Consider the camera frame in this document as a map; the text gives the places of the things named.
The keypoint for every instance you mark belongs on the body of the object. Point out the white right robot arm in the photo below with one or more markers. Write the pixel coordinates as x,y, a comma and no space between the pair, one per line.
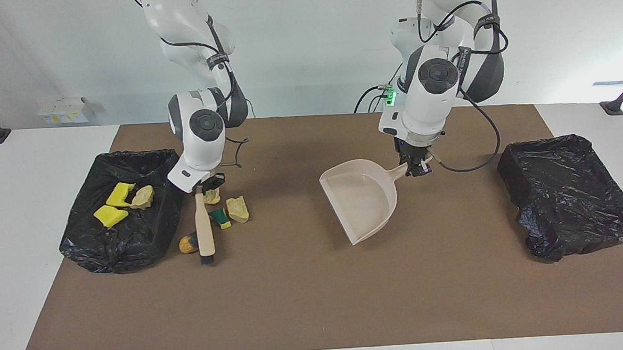
203,138

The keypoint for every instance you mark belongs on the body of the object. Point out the brown table mat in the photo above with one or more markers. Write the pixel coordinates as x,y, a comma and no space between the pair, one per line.
298,325

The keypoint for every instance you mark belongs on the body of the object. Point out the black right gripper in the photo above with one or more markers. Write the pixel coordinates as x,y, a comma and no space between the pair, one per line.
213,180

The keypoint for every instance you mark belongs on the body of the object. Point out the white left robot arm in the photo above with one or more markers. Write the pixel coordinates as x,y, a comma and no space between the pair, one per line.
435,94

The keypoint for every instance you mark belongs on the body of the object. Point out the orange sponge piece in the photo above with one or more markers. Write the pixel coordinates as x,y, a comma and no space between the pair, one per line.
188,245

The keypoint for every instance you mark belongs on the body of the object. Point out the beige plastic dustpan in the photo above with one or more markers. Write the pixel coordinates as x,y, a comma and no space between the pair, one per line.
363,204

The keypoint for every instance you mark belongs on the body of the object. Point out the beige sponge piece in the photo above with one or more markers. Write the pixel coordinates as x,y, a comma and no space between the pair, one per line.
214,197
142,197
237,208

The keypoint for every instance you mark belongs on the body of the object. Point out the bin with black bag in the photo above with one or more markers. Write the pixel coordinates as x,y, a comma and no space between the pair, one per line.
134,243
568,193

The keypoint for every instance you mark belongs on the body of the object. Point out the green and yellow sponge piece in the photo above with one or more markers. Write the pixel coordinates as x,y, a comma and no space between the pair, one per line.
221,217

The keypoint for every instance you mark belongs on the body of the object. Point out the white cardboard box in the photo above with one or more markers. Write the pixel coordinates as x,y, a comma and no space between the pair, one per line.
63,110

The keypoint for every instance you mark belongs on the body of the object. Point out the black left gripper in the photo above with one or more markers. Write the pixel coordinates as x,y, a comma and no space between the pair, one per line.
411,149

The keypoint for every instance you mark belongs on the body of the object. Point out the beige hand brush black bristles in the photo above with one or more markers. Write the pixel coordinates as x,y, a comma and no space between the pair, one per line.
204,228

